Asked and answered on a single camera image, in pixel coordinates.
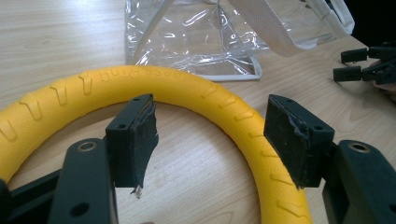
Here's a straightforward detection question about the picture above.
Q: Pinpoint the yellow foam ring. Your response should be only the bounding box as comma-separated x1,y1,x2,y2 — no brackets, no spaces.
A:
0,64,314,224

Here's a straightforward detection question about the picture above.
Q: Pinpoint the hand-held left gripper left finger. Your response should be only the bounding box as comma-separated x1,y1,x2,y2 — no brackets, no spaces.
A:
105,93,160,198

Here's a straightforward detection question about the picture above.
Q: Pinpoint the clear plastic bag white trim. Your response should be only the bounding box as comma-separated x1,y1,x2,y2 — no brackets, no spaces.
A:
124,0,356,83

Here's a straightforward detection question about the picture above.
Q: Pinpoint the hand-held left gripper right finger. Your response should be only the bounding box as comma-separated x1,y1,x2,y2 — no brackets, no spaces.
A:
263,93,336,190

